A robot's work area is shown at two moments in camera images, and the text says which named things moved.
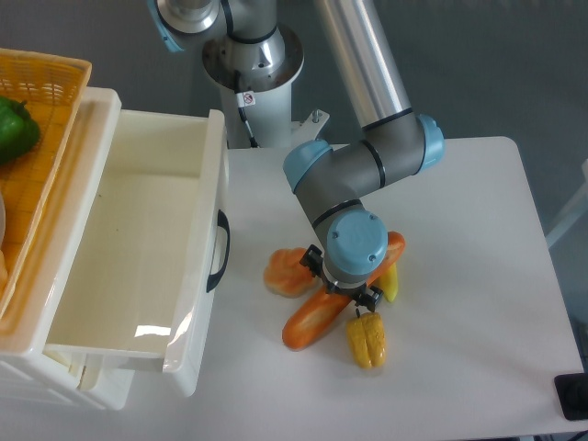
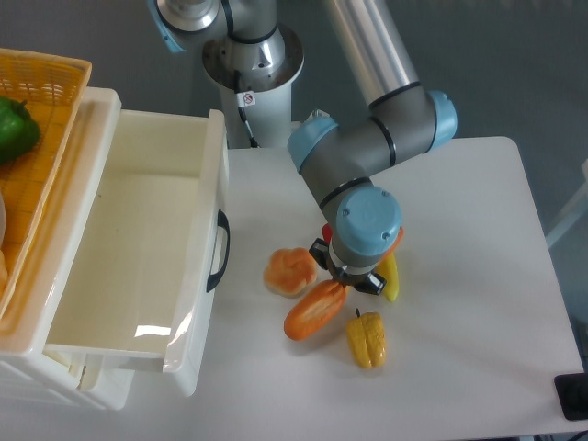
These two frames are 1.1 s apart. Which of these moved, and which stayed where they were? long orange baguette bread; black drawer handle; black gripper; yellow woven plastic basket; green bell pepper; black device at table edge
Moved: long orange baguette bread; black gripper
Stayed: yellow woven plastic basket; black drawer handle; black device at table edge; green bell pepper
